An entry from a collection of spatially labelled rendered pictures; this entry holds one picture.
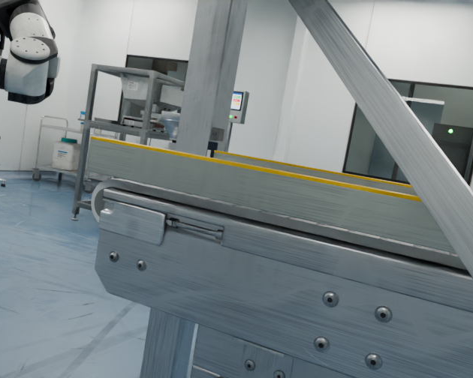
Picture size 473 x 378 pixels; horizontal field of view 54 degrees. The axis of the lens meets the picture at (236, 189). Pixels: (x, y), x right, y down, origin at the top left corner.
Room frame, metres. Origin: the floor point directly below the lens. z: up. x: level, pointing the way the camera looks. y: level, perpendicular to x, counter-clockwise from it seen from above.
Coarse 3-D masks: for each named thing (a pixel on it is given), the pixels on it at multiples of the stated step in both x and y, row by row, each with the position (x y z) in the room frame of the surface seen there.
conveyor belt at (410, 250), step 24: (96, 192) 0.46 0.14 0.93; (144, 192) 0.44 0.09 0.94; (168, 192) 0.43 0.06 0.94; (96, 216) 0.46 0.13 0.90; (240, 216) 0.40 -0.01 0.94; (264, 216) 0.39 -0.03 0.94; (288, 216) 0.39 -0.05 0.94; (360, 240) 0.36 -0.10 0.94; (384, 240) 0.35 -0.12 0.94; (456, 264) 0.33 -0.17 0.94
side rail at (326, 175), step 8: (216, 152) 0.69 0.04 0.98; (232, 160) 0.68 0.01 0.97; (240, 160) 0.68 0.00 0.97; (248, 160) 0.67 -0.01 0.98; (256, 160) 0.67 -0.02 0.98; (272, 168) 0.66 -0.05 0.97; (280, 168) 0.65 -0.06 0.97; (288, 168) 0.65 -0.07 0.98; (296, 168) 0.64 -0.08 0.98; (320, 176) 0.63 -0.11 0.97; (328, 176) 0.63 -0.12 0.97; (336, 176) 0.62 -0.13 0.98; (344, 176) 0.62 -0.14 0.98; (360, 184) 0.61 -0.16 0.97; (368, 184) 0.61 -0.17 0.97; (376, 184) 0.60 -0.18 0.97; (384, 184) 0.60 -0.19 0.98; (392, 184) 0.59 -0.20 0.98; (400, 192) 0.59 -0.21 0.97; (408, 192) 0.59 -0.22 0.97
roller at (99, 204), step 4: (104, 188) 0.45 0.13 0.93; (108, 188) 0.44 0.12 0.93; (112, 188) 0.45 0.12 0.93; (116, 188) 0.45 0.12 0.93; (120, 188) 0.45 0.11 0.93; (100, 192) 0.45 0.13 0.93; (132, 192) 0.46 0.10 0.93; (136, 192) 0.47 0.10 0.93; (96, 196) 0.45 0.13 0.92; (100, 196) 0.45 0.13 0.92; (148, 196) 0.48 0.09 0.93; (96, 200) 0.45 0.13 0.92; (100, 200) 0.45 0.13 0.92; (96, 204) 0.45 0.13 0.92; (100, 204) 0.45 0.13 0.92; (96, 208) 0.45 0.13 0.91; (100, 208) 0.45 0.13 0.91; (96, 212) 0.45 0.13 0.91; (100, 212) 0.45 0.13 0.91
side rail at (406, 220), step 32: (96, 160) 0.44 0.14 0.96; (128, 160) 0.42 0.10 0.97; (160, 160) 0.41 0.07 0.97; (192, 160) 0.40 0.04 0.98; (192, 192) 0.40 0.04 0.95; (224, 192) 0.39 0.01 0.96; (256, 192) 0.38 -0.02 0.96; (288, 192) 0.37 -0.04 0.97; (320, 192) 0.36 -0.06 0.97; (352, 192) 0.35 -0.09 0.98; (352, 224) 0.34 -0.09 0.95; (384, 224) 0.34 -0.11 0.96; (416, 224) 0.33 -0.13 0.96
